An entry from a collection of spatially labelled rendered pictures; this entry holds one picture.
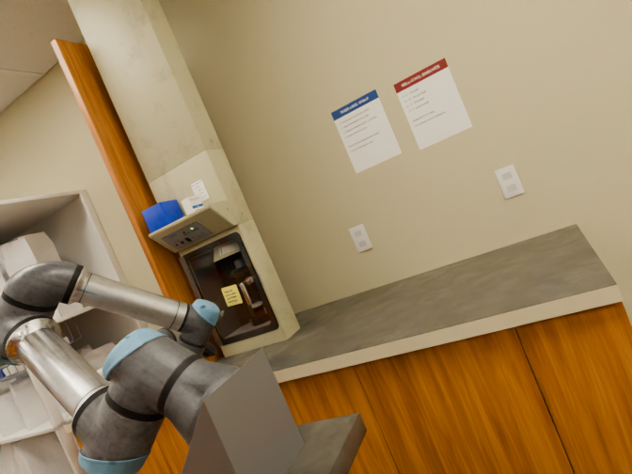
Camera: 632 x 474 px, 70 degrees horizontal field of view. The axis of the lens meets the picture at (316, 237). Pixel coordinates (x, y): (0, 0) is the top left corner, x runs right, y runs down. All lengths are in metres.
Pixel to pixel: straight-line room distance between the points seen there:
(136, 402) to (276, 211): 1.37
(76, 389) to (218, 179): 0.95
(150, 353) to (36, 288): 0.40
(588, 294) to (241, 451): 0.79
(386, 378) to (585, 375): 0.48
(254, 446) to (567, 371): 0.77
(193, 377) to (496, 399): 0.79
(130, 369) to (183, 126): 1.11
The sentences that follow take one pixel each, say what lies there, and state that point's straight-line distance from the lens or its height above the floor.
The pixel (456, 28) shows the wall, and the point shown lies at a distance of 1.86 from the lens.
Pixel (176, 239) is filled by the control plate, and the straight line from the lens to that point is 1.79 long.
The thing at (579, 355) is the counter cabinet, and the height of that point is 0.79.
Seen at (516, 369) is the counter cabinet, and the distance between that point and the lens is 1.25.
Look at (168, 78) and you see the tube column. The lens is 1.83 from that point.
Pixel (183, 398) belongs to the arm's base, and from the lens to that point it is 0.82.
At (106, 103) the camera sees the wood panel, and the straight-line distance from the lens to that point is 2.08.
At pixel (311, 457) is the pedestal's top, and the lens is 0.87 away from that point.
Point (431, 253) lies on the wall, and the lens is 1.90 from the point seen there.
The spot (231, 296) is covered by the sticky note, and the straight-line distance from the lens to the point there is 1.78.
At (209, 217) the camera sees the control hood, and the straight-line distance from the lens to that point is 1.65.
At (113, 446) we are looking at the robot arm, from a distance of 0.93.
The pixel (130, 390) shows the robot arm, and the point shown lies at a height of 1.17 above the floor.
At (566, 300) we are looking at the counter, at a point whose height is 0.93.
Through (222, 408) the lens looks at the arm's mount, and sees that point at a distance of 0.75.
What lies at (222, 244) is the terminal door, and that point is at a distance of 1.73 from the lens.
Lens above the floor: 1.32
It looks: 2 degrees down
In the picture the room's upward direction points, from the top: 23 degrees counter-clockwise
